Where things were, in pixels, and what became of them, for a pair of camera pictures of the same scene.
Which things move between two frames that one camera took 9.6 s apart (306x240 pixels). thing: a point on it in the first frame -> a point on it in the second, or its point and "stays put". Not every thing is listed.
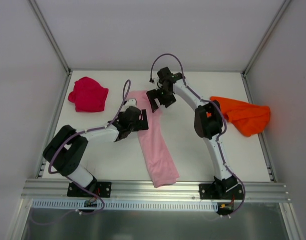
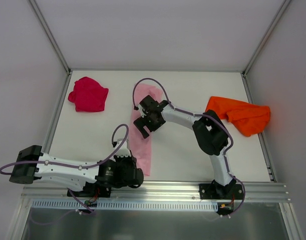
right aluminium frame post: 255,55 stays put
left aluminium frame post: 50,35 stays put
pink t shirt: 161,164 -> 141,146
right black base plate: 211,191 stays put
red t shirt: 89,95 stays put
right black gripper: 159,96 -> 148,122
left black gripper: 144,119 -> 137,175
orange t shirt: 249,119 stays put
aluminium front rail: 182,191 stays put
